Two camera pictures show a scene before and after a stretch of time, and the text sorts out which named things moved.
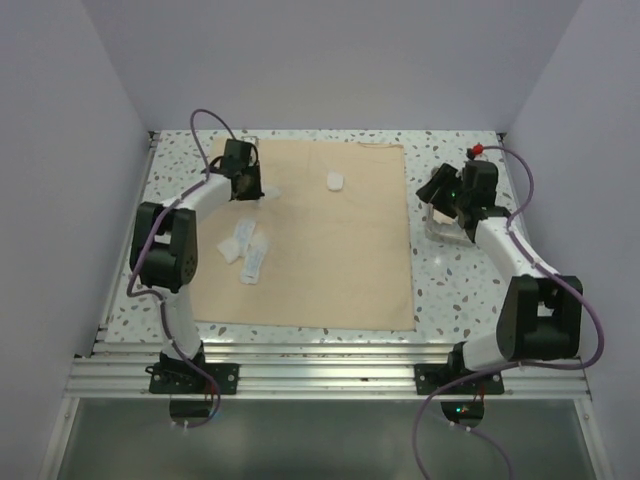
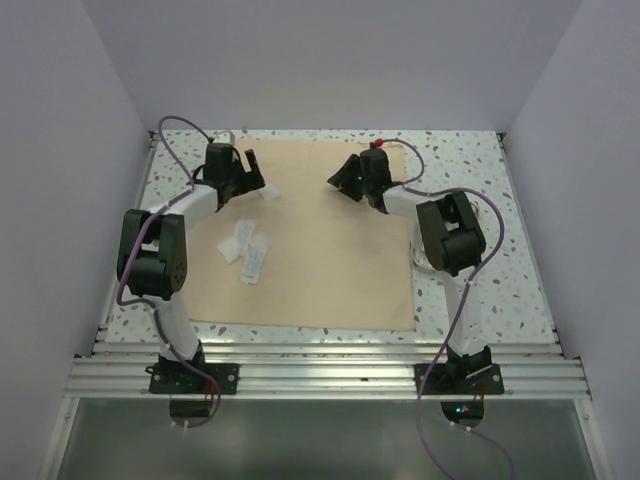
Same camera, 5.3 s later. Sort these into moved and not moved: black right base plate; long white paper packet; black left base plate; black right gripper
Moved: black right gripper
Not moved: black right base plate; long white paper packet; black left base plate
